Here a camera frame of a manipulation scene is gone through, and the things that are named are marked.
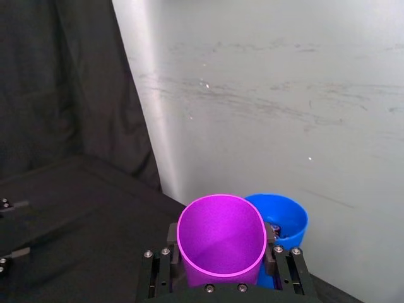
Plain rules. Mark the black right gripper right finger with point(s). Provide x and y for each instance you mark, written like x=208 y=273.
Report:
x=292 y=271

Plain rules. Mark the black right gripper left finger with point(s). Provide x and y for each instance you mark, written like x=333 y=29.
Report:
x=164 y=268

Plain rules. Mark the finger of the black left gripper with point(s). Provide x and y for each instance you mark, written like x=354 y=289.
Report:
x=15 y=255
x=12 y=204

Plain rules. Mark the purple plastic cup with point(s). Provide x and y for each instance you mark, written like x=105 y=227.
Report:
x=221 y=240

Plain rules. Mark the blue plastic cup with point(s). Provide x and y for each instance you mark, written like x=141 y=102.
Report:
x=290 y=221

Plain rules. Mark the black table cloth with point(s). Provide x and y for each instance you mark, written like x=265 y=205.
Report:
x=88 y=221

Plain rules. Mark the black hanging curtain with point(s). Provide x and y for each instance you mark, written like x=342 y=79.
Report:
x=63 y=82

